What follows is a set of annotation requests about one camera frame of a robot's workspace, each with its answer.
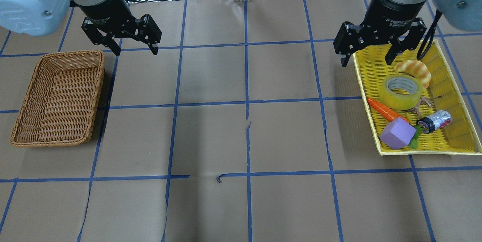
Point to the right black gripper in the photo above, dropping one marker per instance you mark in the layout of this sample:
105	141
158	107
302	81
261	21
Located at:
389	13

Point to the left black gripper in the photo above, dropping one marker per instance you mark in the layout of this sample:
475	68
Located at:
106	9

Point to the yellow tape roll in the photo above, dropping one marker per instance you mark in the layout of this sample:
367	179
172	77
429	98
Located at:
400	92

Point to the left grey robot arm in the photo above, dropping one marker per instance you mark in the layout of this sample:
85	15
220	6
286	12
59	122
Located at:
37	18

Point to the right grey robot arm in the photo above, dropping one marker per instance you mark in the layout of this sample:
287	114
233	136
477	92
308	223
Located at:
461	14

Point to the toy croissant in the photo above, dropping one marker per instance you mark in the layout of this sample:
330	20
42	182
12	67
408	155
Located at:
416	69

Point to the toy carrot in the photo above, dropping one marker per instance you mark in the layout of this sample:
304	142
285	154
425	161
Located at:
388	113

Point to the brown toy lion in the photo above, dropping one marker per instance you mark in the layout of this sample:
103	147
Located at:
427	101

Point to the purple foam cube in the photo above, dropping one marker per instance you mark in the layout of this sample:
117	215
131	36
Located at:
397	134

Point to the small silver can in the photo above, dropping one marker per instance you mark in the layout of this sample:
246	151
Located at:
435	121

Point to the brown wicker basket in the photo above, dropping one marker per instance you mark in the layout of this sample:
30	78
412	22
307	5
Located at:
61	101

